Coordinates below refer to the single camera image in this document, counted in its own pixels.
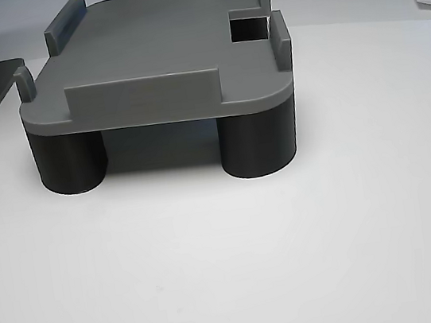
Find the grey holder with black legs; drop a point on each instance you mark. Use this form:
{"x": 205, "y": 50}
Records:
{"x": 151, "y": 50}

